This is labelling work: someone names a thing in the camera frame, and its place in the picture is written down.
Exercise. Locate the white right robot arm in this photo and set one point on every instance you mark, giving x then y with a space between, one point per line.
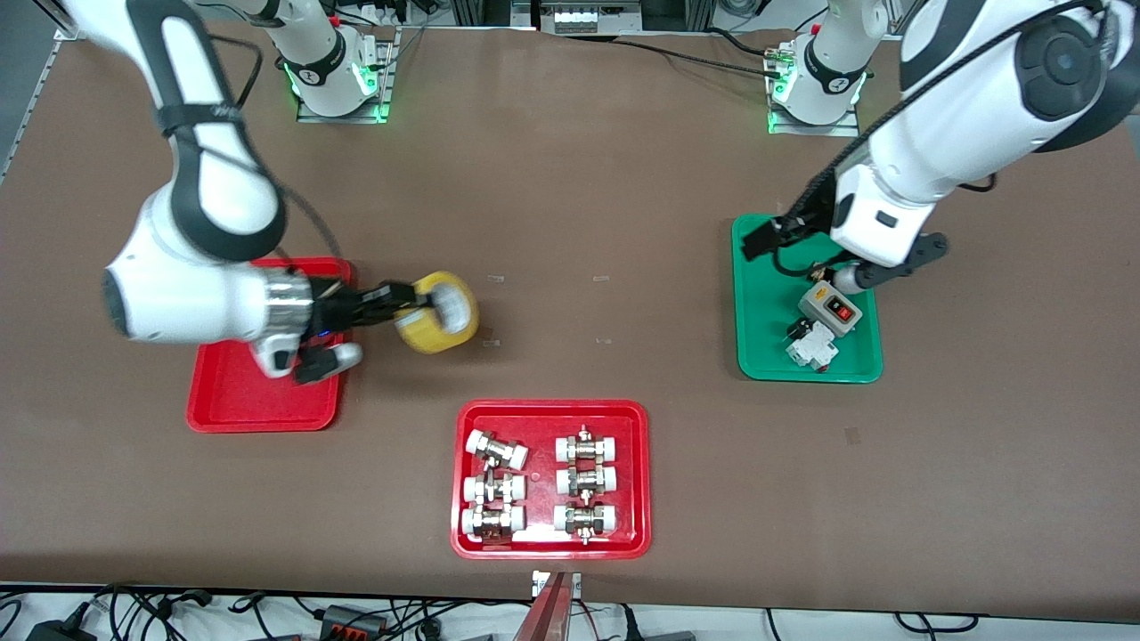
205 303

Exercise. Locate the grey switch box red button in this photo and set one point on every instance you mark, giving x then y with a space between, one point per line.
828 312

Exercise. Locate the small metal bracket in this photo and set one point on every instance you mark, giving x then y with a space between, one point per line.
539 583

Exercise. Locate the black connector box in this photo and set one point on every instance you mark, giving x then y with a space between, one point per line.
352 619

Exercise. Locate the white terminal block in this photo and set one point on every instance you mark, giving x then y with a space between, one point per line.
583 18

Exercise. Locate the red metal post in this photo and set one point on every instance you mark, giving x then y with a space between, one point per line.
548 614

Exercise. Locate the black power adapter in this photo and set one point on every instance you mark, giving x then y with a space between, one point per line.
62 630

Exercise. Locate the green plastic tray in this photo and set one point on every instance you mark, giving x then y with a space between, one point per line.
766 329

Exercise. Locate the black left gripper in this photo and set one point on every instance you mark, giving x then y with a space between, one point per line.
795 222

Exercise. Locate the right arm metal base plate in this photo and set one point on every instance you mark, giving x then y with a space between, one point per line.
385 89

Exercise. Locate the aluminium table edge rail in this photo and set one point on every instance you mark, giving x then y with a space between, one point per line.
31 102

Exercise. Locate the red tray holding valves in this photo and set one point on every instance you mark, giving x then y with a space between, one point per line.
541 472

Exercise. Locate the black round knob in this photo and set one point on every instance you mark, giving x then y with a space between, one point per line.
796 329

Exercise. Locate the black brass small connector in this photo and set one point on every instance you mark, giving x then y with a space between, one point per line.
818 270

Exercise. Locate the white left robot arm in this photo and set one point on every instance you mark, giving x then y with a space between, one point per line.
962 133

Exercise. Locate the empty red plastic tray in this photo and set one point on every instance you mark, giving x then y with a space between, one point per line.
232 405

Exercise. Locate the yellow packing tape roll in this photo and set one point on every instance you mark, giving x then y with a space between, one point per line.
436 334

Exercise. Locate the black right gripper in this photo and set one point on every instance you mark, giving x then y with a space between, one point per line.
339 308

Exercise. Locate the white circuit breaker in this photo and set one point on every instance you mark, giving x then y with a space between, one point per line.
815 349

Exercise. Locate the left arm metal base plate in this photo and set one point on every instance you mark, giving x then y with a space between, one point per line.
846 129

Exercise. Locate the metal valve white caps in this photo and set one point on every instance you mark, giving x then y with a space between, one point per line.
494 489
586 481
496 449
586 446
585 520
492 522

